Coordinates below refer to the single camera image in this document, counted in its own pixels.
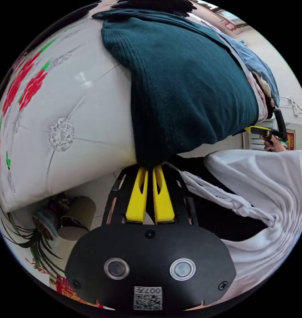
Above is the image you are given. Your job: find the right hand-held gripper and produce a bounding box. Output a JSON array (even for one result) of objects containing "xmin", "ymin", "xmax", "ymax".
[{"xmin": 244, "ymin": 126, "xmax": 288, "ymax": 142}]

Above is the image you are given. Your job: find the potted plant with long leaves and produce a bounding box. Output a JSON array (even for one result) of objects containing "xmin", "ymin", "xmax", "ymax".
[{"xmin": 0, "ymin": 192, "xmax": 75, "ymax": 276}]

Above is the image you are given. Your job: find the brown cardboard tube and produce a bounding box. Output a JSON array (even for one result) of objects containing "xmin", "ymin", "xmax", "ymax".
[{"xmin": 57, "ymin": 195, "xmax": 97, "ymax": 241}]

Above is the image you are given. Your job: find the person's body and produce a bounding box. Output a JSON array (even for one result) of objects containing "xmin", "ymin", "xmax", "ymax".
[{"xmin": 163, "ymin": 148, "xmax": 302, "ymax": 311}]

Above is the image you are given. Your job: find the dark green long sleeve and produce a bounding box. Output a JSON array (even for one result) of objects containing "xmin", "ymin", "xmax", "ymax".
[{"xmin": 92, "ymin": 8, "xmax": 260, "ymax": 167}]

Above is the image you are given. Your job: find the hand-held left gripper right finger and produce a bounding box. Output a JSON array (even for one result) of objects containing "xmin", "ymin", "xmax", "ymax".
[{"xmin": 152, "ymin": 165, "xmax": 175, "ymax": 223}]

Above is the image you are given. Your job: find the pile of clothes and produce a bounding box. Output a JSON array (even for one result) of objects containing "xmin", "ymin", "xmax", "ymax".
[{"xmin": 210, "ymin": 24, "xmax": 281, "ymax": 120}]

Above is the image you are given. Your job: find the person's right hand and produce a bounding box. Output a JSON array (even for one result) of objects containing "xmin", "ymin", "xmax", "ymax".
[{"xmin": 264, "ymin": 135, "xmax": 288, "ymax": 152}]

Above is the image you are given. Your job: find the white wall power strip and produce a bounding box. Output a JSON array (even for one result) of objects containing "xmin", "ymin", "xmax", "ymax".
[{"xmin": 287, "ymin": 95, "xmax": 300, "ymax": 116}]

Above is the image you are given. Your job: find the bed with floral white quilt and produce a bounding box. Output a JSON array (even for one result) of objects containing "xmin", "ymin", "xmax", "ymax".
[{"xmin": 0, "ymin": 17, "xmax": 268, "ymax": 214}]

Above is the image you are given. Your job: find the black garment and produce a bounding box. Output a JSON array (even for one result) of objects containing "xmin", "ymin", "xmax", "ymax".
[{"xmin": 116, "ymin": 0, "xmax": 198, "ymax": 17}]

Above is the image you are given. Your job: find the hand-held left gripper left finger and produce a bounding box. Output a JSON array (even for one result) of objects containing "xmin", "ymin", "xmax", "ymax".
[{"xmin": 125, "ymin": 167, "xmax": 149, "ymax": 223}]

